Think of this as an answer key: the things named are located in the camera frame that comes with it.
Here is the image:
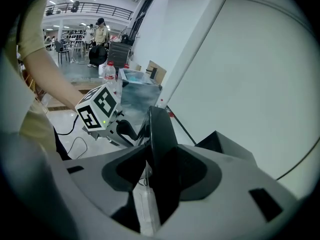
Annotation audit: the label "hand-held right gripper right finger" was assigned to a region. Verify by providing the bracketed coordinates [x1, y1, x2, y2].
[158, 144, 301, 240]

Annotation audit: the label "clear plastic storage bin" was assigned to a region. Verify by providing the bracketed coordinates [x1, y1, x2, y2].
[116, 68, 163, 115]

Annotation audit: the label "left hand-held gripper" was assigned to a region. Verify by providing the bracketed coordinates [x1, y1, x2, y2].
[74, 83, 140, 149]

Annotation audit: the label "black chair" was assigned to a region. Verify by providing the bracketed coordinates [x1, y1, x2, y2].
[54, 39, 71, 65]

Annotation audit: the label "black floor cable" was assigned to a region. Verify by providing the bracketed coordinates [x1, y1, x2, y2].
[56, 113, 89, 160]

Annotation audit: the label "cardboard sheet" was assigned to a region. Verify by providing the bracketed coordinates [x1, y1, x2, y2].
[146, 60, 168, 85]

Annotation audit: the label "person's left forearm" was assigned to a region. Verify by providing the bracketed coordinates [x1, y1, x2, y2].
[23, 47, 85, 110]

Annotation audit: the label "black faucet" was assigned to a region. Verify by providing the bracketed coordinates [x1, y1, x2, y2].
[146, 67, 158, 80]

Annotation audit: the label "black standing fan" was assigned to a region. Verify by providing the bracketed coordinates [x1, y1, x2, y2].
[119, 27, 134, 45]

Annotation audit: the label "black trousers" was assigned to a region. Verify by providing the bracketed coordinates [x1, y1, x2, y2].
[53, 126, 73, 161]

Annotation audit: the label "beige t-shirt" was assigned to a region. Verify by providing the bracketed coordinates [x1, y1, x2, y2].
[0, 0, 59, 157]

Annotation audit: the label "teal cloth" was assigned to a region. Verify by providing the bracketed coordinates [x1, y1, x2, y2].
[126, 74, 145, 83]

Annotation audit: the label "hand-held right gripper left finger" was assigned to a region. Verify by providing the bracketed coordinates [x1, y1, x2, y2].
[62, 144, 149, 234]

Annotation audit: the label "wooden platform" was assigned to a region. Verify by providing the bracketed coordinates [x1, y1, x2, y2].
[47, 77, 106, 111]

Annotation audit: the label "black round bag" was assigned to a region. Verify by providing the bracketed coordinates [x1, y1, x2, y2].
[88, 44, 109, 67]

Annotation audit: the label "black mezzanine railing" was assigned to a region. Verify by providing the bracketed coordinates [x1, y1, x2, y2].
[44, 1, 135, 22]

